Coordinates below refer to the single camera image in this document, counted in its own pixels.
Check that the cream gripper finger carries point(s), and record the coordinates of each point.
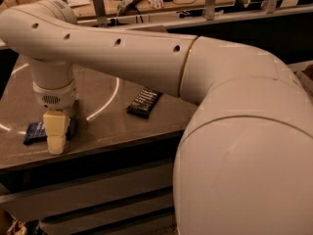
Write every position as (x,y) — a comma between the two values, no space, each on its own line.
(56,123)
(56,144)

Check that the grey power strip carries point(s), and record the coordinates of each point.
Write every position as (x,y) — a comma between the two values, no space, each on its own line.
(123,6)

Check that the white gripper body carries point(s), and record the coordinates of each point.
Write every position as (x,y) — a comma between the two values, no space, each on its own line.
(55,98)

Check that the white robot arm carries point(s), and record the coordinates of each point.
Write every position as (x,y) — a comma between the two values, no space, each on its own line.
(244,165)

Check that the grey metal rail frame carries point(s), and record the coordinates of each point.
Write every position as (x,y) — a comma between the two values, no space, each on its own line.
(214,12)

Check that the grey drawer cabinet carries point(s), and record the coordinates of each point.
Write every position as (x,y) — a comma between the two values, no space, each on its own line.
(98,189)

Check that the blue rxbar blueberry wrapper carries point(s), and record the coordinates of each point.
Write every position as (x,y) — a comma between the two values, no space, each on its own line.
(35,132)

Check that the black rxbar chocolate wrapper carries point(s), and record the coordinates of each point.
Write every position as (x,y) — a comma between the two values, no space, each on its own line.
(143,103)

